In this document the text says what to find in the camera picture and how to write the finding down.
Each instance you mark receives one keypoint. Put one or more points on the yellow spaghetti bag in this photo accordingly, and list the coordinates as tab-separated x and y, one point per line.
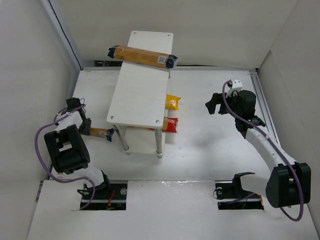
172	102

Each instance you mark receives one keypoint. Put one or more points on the white two-tier shelf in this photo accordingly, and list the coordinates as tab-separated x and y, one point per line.
137	108

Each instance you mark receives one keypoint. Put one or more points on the brown spaghetti box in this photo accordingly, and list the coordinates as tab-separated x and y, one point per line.
143	57

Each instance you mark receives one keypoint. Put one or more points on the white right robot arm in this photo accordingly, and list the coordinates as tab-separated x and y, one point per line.
289	183

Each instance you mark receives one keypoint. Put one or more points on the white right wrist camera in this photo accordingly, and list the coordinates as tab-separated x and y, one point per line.
235	86

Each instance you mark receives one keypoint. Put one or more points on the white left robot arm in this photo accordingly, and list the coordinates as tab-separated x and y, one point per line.
68	152

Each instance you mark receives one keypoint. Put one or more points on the blue-ended spaghetti box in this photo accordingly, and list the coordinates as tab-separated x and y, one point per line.
102	133

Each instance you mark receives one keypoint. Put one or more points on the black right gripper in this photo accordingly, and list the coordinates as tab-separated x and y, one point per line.
223	104

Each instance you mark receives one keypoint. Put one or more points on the red spaghetti bag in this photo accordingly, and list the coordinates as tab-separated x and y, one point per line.
170	125

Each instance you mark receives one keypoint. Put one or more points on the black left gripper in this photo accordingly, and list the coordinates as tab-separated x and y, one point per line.
85	125

